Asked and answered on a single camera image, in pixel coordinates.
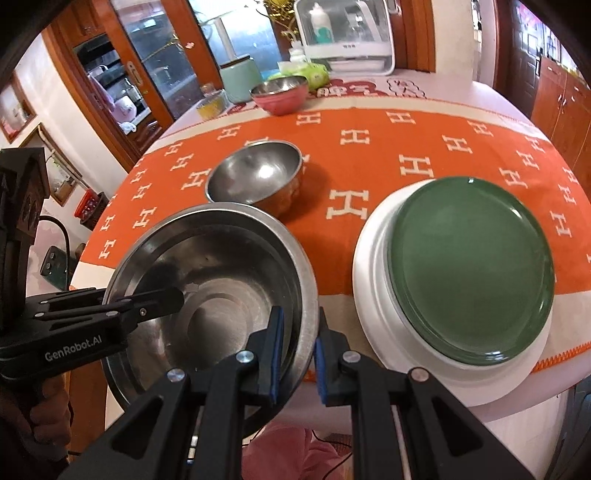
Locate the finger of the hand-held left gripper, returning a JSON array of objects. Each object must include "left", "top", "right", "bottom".
[{"left": 27, "top": 286, "right": 186, "bottom": 331}]

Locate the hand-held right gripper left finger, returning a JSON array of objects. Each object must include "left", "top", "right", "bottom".
[{"left": 60, "top": 305, "right": 286, "bottom": 480}]

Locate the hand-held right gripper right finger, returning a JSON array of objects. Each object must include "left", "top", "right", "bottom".
[{"left": 313, "top": 307, "right": 536, "bottom": 480}]

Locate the pink-sided steel bowl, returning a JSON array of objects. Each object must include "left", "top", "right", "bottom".
[
  {"left": 250, "top": 76, "right": 309, "bottom": 116},
  {"left": 100, "top": 203, "right": 321, "bottom": 433}
]

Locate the large plain white plate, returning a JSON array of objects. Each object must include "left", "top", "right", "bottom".
[{"left": 352, "top": 179, "right": 553, "bottom": 408}]

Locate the green plate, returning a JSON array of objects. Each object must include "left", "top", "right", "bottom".
[{"left": 387, "top": 176, "right": 556, "bottom": 367}]

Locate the person's left hand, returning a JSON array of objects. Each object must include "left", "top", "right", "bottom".
[{"left": 0, "top": 388, "right": 77, "bottom": 463}]

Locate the pink clothing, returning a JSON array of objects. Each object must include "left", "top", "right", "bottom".
[{"left": 244, "top": 422, "right": 357, "bottom": 480}]

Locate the red basket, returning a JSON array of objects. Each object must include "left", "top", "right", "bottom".
[{"left": 74, "top": 191, "right": 110, "bottom": 225}]

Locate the glass bowl with yellow contents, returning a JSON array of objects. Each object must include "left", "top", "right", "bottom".
[{"left": 196, "top": 88, "right": 228, "bottom": 119}]

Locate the orange patterned blanket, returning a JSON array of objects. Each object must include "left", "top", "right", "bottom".
[{"left": 85, "top": 108, "right": 591, "bottom": 385}]

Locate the wooden glass sliding door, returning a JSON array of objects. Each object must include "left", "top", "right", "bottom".
[{"left": 44, "top": 0, "right": 296, "bottom": 160}]

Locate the mint green canister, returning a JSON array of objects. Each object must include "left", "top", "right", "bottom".
[{"left": 219, "top": 54, "right": 264, "bottom": 105}]

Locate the green wet wipes pack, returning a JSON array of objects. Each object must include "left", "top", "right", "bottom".
[{"left": 268, "top": 62, "right": 331, "bottom": 91}]

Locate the white red printed table cover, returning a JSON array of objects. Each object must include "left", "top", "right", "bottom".
[{"left": 221, "top": 75, "right": 428, "bottom": 114}]

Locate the white sterilizer cabinet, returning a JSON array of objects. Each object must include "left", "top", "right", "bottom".
[{"left": 294, "top": 0, "right": 397, "bottom": 76}]

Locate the white bottle with green label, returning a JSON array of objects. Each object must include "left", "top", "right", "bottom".
[{"left": 310, "top": 2, "right": 334, "bottom": 45}]

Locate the wooden cabinet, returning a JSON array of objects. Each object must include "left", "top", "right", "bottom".
[{"left": 531, "top": 54, "right": 591, "bottom": 172}]

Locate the dark entrance door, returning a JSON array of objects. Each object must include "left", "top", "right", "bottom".
[{"left": 505, "top": 0, "right": 546, "bottom": 121}]

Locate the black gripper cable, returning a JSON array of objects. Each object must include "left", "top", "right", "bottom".
[{"left": 38, "top": 215, "right": 75, "bottom": 288}]

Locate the wooden picture frame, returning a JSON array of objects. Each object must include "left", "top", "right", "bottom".
[{"left": 22, "top": 122, "right": 82, "bottom": 206}]

